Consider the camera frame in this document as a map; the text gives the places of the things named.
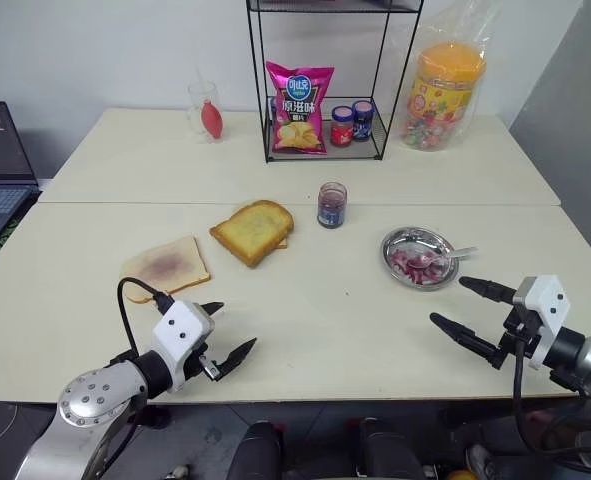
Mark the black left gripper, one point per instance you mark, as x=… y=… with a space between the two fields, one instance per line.
x=197 y=365

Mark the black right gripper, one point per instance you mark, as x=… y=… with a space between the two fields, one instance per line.
x=517 y=327

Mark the metal spoon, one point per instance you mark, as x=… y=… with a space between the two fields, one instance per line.
x=462 y=252

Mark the white bread slice with jam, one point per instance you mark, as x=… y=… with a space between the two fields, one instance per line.
x=165 y=262

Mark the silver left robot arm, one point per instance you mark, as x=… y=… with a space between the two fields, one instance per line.
x=90 y=395

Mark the toasted bread slice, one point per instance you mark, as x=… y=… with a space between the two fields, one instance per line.
x=282 y=243
x=252 y=230

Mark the open glass jam jar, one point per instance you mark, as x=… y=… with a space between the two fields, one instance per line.
x=331 y=210

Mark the blue lid jar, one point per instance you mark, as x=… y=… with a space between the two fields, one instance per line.
x=362 y=127

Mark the red lid jar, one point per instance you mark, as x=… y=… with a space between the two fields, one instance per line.
x=341 y=131

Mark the round metal plate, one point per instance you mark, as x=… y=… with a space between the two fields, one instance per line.
x=415 y=237

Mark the dark rounded shape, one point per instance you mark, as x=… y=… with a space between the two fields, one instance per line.
x=390 y=450
x=260 y=450

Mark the grey sneaker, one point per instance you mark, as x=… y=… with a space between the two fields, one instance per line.
x=482 y=465

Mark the small yellow object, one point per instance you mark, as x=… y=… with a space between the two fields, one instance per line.
x=457 y=476

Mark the red rubber bulb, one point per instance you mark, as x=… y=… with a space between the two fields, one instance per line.
x=211 y=120

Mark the candy jar with orange lid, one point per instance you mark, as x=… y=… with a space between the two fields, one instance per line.
x=440 y=100

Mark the pink potato chips bag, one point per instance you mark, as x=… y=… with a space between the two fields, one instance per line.
x=300 y=110

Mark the clear glass cup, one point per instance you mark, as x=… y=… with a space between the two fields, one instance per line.
x=195 y=92

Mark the candy jar in plastic bag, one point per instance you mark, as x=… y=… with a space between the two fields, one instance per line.
x=472 y=25

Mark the grey laptop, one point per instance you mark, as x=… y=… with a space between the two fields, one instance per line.
x=0 y=145

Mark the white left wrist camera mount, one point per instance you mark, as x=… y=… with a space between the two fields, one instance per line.
x=180 y=325

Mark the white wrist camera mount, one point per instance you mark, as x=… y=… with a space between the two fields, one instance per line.
x=180 y=325
x=550 y=300

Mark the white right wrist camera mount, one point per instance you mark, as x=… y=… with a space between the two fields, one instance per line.
x=550 y=300

